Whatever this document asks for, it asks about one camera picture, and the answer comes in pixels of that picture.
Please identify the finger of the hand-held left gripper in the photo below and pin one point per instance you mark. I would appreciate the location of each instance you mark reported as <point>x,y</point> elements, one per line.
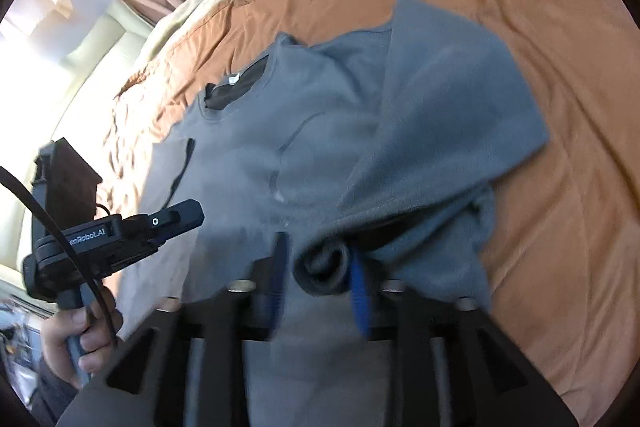
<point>185,213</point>

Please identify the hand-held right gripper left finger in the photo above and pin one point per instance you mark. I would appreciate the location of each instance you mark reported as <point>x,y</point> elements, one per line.
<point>277,277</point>

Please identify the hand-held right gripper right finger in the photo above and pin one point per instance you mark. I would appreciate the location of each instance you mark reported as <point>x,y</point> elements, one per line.
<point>357,292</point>

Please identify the grey T-shirt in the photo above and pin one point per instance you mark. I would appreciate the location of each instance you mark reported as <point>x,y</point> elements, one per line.
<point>325,132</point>

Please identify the person's left hand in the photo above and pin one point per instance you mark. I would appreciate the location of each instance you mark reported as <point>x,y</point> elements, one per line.
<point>97,342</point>

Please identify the cream padded headboard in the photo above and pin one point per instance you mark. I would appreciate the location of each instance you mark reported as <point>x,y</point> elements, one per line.
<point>100,42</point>

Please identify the orange-brown blanket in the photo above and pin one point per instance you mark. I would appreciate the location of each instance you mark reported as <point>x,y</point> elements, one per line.
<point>550,32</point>

